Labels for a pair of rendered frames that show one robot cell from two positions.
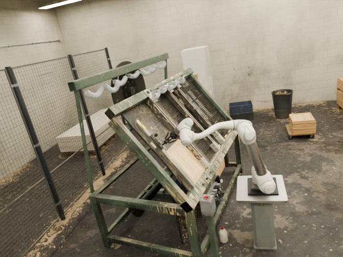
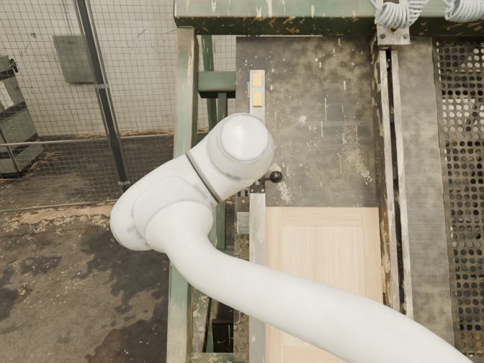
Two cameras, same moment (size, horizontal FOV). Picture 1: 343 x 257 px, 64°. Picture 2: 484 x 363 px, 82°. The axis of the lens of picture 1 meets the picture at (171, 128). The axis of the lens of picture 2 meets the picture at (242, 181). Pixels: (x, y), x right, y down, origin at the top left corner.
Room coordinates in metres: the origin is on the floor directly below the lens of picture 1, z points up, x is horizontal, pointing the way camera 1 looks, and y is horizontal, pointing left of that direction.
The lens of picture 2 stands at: (2.31, -0.52, 1.81)
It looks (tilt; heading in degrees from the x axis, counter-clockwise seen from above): 29 degrees down; 62
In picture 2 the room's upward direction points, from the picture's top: straight up
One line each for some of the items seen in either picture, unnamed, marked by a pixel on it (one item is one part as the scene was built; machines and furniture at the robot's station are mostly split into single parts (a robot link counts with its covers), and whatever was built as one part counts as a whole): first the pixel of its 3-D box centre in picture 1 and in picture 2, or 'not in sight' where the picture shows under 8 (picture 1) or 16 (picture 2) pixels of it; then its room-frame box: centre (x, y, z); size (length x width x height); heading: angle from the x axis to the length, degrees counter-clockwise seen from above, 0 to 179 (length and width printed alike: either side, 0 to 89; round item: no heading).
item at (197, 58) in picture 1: (200, 87); not in sight; (7.04, -0.93, 1.03); 0.61 x 0.58 x 2.05; 162
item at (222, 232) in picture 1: (223, 233); not in sight; (2.69, -0.38, 0.10); 0.10 x 0.10 x 0.20
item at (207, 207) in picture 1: (207, 205); not in sight; (2.28, -0.21, 0.84); 0.12 x 0.12 x 0.18; 61
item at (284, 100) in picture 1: (282, 103); not in sight; (6.61, -2.90, 0.33); 0.52 x 0.51 x 0.65; 162
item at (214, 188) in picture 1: (215, 192); not in sight; (2.70, -0.37, 0.69); 0.50 x 0.14 x 0.24; 151
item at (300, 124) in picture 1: (299, 125); not in sight; (5.32, -2.68, 0.20); 0.61 x 0.53 x 0.40; 162
